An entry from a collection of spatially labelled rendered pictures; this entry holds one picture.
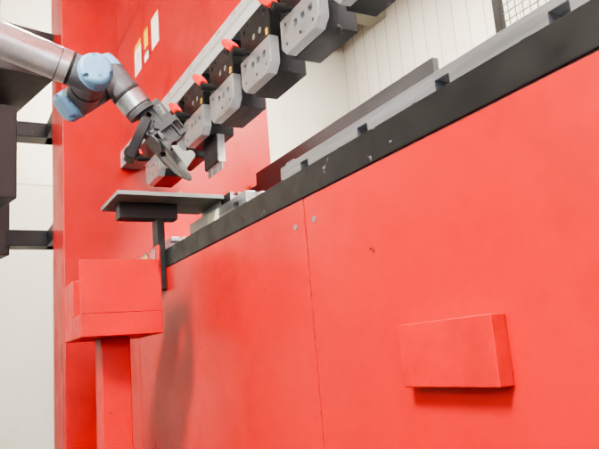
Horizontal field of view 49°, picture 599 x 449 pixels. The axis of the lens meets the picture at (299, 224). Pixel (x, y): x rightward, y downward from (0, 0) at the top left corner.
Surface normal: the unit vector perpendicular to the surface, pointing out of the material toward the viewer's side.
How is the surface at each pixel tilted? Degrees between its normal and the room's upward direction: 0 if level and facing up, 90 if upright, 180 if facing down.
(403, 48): 90
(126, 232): 90
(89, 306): 90
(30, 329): 90
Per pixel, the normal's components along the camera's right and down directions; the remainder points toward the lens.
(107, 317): 0.46, -0.21
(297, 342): -0.88, -0.02
